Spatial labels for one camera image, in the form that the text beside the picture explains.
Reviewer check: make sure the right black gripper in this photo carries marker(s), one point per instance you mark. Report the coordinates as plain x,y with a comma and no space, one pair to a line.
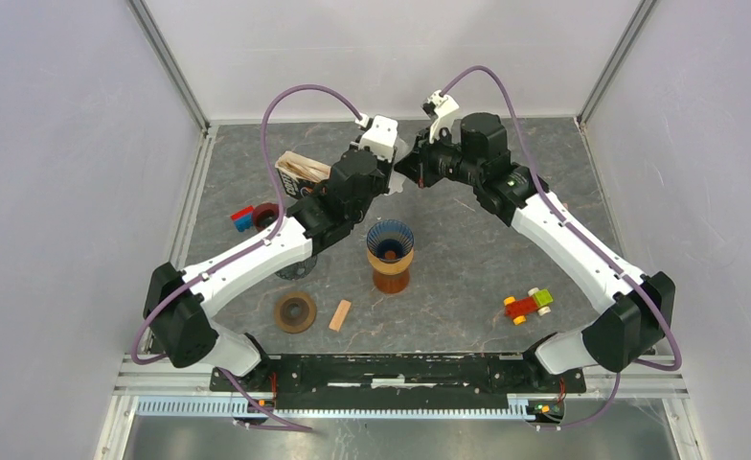
417,166

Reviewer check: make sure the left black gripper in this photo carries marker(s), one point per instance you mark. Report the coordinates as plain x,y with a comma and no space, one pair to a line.
385,168

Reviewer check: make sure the blue glass dripper cone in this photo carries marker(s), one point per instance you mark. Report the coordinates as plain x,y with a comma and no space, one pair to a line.
390,235

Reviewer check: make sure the orange coffee filter box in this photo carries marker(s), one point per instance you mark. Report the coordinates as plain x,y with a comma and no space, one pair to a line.
299,174

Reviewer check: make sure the amber glass carafe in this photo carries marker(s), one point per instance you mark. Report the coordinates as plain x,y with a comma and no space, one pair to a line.
391,283

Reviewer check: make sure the dark red cup carafe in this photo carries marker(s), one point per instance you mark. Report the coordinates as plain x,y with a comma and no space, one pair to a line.
264,215

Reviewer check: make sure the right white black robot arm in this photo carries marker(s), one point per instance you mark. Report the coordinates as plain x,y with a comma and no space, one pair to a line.
634,309

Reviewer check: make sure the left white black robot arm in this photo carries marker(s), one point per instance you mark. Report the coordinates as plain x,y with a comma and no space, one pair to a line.
181,304

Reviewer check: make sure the dark smoky glass dripper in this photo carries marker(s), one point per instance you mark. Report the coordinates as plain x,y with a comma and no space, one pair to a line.
297,271

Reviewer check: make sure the long wooden block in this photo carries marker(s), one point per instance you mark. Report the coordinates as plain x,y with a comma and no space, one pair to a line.
340,315

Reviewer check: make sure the blue red toy block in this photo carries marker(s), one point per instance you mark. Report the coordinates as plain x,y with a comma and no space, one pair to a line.
244,218

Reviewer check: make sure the red green toy car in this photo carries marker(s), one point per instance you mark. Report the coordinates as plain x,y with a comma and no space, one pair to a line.
538,301

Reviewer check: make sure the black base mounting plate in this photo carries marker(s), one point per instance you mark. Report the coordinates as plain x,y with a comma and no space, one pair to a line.
404,381

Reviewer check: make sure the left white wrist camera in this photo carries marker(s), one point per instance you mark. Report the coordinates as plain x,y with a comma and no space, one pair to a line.
379,136

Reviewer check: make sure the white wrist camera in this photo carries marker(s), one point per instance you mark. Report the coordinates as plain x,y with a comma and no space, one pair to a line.
379,136
441,109

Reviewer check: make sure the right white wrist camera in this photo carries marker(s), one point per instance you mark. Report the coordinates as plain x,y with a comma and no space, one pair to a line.
441,109

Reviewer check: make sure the white slotted cable duct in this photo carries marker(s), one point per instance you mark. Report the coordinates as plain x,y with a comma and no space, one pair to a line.
239,408

